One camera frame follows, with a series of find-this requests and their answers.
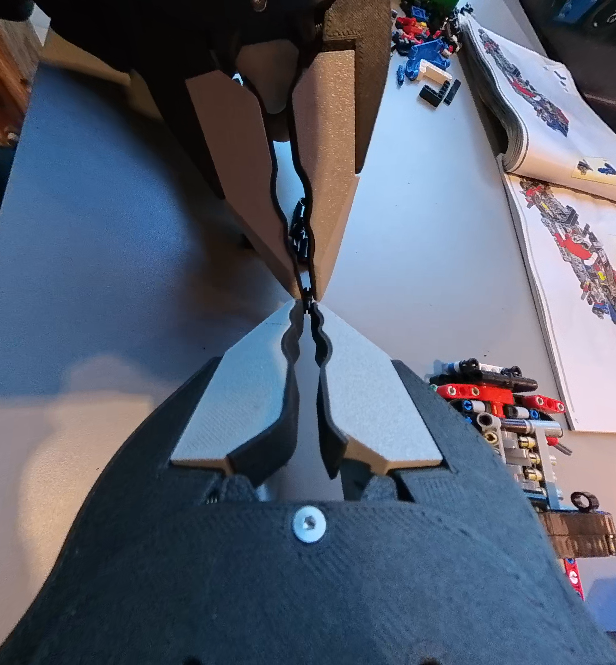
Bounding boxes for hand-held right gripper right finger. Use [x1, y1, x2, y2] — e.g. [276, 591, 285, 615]
[310, 301, 445, 481]

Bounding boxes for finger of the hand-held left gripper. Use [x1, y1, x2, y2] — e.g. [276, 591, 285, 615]
[185, 69, 302, 300]
[291, 49, 360, 303]

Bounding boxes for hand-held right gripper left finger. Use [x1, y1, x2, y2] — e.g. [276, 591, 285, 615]
[170, 299, 306, 489]

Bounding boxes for black toy brick assembly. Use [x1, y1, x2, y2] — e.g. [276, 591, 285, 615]
[288, 197, 317, 316]

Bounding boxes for white instruction booklet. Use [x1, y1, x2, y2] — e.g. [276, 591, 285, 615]
[458, 13, 616, 434]

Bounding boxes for grey desk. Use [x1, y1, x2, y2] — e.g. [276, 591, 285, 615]
[0, 0, 616, 665]

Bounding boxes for pile of loose toy bricks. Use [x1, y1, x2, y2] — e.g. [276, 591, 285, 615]
[390, 0, 465, 110]

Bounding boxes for toy brick car model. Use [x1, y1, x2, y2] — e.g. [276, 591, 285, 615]
[429, 357, 616, 602]

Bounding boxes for black printed box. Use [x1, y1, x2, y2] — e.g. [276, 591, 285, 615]
[518, 0, 616, 157]

